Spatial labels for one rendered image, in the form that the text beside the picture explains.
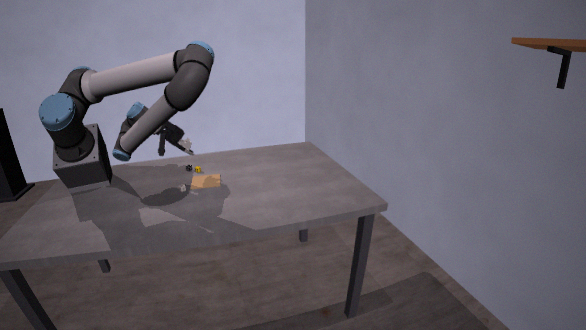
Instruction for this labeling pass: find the tan square mat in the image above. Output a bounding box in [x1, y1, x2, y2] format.
[191, 174, 220, 189]

